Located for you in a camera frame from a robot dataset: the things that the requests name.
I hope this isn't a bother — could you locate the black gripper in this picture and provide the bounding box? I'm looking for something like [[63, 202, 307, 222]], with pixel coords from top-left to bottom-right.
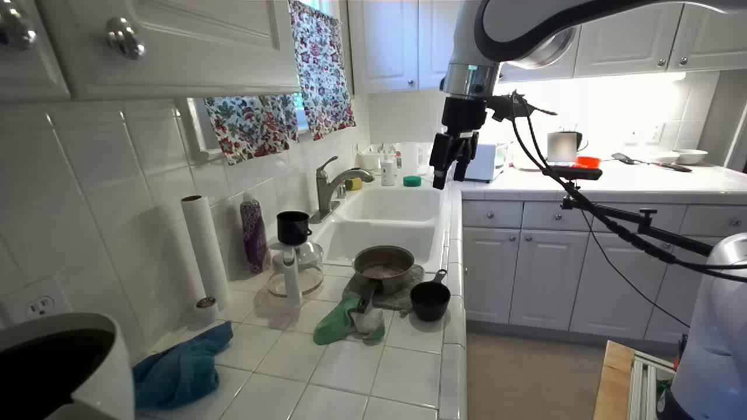
[[428, 95, 491, 192]]

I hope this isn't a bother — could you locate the white paper towel roll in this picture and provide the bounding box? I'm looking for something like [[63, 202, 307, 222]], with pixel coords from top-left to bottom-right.
[[181, 194, 233, 316]]

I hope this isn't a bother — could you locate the white wall cabinet door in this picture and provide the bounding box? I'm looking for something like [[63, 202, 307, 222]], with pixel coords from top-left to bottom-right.
[[34, 0, 303, 101]]

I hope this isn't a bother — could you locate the short floral curtain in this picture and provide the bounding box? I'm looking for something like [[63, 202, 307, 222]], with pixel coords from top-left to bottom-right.
[[204, 92, 303, 169]]

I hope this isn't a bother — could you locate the aluminium base frame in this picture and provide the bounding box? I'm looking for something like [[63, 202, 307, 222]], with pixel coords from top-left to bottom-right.
[[625, 348, 680, 420]]

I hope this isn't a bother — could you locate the metal faucet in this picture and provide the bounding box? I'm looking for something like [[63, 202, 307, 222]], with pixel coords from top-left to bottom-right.
[[312, 153, 375, 225]]

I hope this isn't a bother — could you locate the white base cabinet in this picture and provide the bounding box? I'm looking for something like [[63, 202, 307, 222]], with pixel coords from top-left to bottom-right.
[[461, 197, 747, 346]]

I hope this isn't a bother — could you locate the blue cloth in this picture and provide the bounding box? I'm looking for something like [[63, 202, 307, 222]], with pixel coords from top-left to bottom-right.
[[132, 320, 237, 412]]

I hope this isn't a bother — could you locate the grey quilted pot holder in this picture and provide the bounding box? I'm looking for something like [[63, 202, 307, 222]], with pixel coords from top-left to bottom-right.
[[342, 264, 428, 316]]

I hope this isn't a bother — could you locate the black and white appliance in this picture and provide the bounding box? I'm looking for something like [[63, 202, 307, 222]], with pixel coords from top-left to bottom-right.
[[545, 128, 587, 160]]

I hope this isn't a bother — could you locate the white round appliance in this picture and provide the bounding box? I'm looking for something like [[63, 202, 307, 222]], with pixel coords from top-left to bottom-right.
[[0, 310, 137, 420]]

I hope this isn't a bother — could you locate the wooden table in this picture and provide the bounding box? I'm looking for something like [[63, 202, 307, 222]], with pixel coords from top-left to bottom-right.
[[590, 339, 640, 420]]

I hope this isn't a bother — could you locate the white bowl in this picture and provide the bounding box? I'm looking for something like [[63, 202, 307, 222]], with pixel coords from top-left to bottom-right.
[[674, 148, 713, 169]]

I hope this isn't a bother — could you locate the white wall outlet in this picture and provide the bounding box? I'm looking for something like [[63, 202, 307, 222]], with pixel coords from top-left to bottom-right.
[[0, 272, 72, 327]]

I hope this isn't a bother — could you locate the white dispenser bottle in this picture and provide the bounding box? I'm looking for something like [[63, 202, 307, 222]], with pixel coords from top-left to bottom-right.
[[356, 143, 382, 177]]

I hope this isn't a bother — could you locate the white sink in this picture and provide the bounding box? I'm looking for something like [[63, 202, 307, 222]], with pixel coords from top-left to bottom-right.
[[312, 184, 447, 271]]

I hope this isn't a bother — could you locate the metal cabinet knob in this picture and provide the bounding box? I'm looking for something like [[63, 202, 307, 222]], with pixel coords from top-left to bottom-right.
[[0, 2, 41, 51], [104, 15, 150, 61]]

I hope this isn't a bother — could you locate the black measuring cup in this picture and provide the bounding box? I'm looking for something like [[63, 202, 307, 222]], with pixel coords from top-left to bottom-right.
[[409, 265, 454, 324]]

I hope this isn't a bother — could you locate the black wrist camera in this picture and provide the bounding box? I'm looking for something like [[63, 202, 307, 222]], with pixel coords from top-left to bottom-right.
[[486, 88, 561, 124]]

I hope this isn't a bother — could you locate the long floral curtain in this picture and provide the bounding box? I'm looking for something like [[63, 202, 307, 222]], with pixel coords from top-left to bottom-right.
[[287, 0, 359, 143]]

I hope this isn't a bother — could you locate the metal saucepan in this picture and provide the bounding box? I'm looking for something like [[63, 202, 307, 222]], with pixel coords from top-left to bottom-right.
[[352, 242, 419, 297]]

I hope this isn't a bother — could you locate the black cable bundle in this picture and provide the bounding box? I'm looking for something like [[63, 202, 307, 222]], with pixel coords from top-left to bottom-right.
[[509, 95, 747, 330]]

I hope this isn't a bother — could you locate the white soap bottle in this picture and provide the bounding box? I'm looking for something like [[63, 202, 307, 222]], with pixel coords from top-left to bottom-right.
[[379, 149, 400, 188]]

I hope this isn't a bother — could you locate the black external camera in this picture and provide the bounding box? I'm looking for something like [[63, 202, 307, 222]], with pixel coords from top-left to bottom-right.
[[545, 164, 608, 184]]

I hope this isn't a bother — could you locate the small round tin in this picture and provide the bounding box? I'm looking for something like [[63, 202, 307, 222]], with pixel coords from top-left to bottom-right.
[[191, 295, 223, 327]]

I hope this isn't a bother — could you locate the purple bottle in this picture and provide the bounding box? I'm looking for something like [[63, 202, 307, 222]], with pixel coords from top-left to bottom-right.
[[239, 192, 270, 275]]

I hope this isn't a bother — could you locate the glass coffee carafe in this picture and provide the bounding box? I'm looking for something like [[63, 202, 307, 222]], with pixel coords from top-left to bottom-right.
[[266, 208, 328, 307]]

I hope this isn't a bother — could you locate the white wall cabinet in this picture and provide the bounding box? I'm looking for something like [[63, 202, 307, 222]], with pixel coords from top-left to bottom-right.
[[346, 0, 468, 97], [498, 0, 747, 81]]

